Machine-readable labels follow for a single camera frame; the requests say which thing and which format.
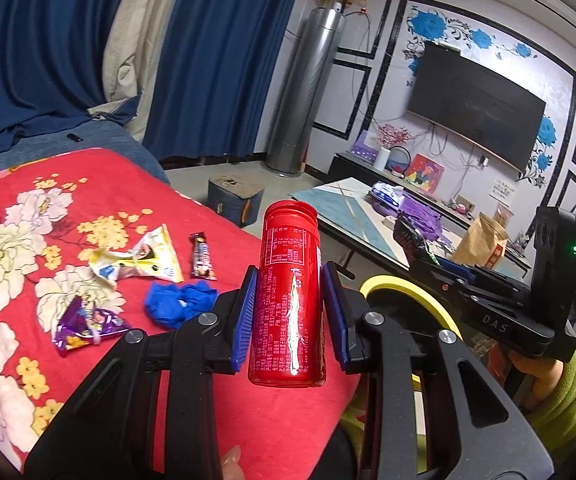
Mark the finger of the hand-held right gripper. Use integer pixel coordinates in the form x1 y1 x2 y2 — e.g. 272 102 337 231
408 256 484 311

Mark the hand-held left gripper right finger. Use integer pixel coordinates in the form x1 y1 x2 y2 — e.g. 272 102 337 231
320 262 555 480

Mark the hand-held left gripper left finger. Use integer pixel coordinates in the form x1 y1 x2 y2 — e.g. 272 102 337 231
23 266 260 480

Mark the red cylindrical canister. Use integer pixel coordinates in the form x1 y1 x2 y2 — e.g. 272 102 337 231
247 200 328 389

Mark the black bin with yellow rim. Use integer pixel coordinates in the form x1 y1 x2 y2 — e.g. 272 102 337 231
359 272 469 476

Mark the dark wrapper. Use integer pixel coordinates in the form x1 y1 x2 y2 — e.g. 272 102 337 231
393 216 441 263

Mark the person's right hand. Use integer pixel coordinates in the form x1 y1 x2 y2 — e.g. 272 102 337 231
508 349 569 411

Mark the person's left hand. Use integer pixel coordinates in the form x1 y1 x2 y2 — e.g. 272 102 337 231
220 444 245 480

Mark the brown paper bag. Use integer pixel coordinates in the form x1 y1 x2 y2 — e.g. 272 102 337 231
450 212 510 271

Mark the purple cloth bag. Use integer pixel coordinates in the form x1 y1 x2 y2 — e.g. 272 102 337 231
398 194 444 241

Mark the crumpled blue cloth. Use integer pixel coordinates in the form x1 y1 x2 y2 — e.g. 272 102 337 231
143 280 219 331

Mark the brown chocolate bar wrapper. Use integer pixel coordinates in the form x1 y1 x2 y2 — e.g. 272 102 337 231
189 232 218 281

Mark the blue and white tissue pack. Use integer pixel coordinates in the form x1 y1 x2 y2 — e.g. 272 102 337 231
370 181 405 206

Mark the pale coffee table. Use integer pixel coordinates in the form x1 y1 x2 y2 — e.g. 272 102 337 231
288 176 534 286

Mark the colourful picture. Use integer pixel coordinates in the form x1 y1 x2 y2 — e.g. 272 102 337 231
404 154 444 192

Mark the yellow snack packet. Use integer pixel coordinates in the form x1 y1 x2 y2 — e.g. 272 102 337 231
88 223 185 287

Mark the dark blue storage stool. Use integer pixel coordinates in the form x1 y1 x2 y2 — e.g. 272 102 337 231
207 174 265 229

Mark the round decorative ornament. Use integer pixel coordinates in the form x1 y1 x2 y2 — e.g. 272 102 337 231
385 146 410 176

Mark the white vase with red flowers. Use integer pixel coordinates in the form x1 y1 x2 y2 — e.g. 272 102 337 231
372 122 414 171

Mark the black television stand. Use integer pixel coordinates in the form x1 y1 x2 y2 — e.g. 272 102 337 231
327 152 534 261

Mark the purple box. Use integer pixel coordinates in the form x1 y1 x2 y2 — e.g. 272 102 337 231
352 130 376 161

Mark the purple snack wrapper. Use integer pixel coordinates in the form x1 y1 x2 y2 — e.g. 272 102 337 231
52 295 131 358

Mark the silver tower air conditioner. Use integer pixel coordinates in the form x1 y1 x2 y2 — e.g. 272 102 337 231
263 2 346 178

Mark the blue bed cover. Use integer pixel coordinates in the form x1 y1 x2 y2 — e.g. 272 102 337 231
0 122 166 186

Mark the narrow blue curtain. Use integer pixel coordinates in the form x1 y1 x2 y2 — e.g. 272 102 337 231
140 0 311 161

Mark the beige curtain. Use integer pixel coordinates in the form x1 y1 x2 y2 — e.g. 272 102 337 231
88 0 191 143

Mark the wide blue curtain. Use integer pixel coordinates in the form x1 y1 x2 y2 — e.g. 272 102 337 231
0 0 144 156

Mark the white wall note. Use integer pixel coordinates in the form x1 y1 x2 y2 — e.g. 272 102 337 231
488 180 516 201

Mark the black wall television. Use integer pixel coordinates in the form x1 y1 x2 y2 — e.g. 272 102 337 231
407 41 547 172

